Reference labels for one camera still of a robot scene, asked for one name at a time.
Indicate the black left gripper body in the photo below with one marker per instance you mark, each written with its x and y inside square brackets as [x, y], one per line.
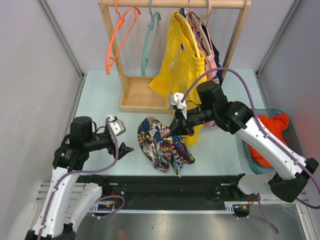
[111, 146]

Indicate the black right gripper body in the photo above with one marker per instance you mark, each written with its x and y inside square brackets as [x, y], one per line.
[187, 124]

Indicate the comic print shorts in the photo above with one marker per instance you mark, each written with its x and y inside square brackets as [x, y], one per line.
[163, 150]

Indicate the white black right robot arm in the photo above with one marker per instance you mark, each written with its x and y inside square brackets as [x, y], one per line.
[291, 171]

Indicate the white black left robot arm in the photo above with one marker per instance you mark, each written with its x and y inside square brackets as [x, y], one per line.
[72, 189]

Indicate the yellow shorts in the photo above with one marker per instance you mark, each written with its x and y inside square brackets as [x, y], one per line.
[180, 66]

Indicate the pink floral shorts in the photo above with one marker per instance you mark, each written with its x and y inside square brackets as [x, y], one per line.
[210, 62]

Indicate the beige hanger with metal hook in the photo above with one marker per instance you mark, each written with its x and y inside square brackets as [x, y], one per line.
[199, 23]

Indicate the beige wooden hanger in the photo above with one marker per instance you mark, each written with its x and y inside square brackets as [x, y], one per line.
[193, 39]

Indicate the wooden clothes rack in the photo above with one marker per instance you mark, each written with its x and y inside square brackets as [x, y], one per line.
[136, 96]

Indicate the teal plastic basket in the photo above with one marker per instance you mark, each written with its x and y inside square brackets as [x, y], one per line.
[289, 135]

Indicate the orange garment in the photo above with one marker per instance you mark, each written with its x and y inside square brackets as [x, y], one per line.
[276, 125]

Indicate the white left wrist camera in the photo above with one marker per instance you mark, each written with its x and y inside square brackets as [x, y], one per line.
[116, 125]

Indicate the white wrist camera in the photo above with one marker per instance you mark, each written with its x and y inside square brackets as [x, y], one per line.
[176, 100]
[116, 125]

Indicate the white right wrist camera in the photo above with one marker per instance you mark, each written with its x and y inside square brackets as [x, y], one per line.
[176, 100]

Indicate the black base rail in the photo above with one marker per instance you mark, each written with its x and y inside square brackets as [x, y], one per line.
[170, 193]

